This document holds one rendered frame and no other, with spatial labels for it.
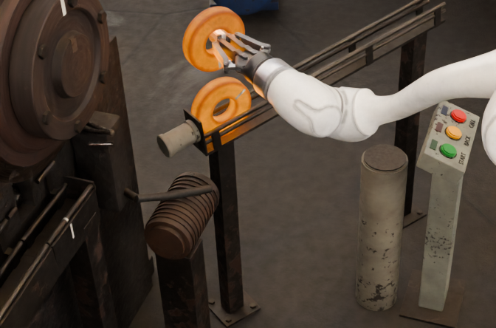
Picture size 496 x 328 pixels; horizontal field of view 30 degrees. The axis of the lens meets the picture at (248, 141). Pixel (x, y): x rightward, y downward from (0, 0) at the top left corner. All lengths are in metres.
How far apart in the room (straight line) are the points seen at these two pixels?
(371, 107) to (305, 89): 0.17
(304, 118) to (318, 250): 1.07
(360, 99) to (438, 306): 0.91
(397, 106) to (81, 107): 0.63
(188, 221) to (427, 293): 0.79
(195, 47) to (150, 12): 2.03
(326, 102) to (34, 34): 0.61
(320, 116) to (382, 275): 0.85
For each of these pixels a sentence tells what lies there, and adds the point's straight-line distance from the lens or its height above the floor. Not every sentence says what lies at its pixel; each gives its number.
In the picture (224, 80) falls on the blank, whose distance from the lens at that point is 2.23.
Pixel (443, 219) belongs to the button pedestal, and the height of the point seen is 0.36.
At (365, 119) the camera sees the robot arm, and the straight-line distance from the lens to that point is 1.98.
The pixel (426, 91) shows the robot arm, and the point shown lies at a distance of 1.77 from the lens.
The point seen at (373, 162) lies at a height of 0.52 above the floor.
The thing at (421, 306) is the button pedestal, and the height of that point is 0.01.
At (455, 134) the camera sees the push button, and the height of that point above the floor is 0.61.
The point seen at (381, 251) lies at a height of 0.24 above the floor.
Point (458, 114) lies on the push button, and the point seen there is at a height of 0.61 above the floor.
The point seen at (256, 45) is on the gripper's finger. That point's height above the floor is 0.92.
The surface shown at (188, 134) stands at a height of 0.69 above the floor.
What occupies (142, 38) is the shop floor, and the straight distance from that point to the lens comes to 3.96.
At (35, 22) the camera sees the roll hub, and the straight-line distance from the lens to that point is 1.62.
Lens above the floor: 2.02
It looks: 37 degrees down
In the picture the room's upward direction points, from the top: 3 degrees counter-clockwise
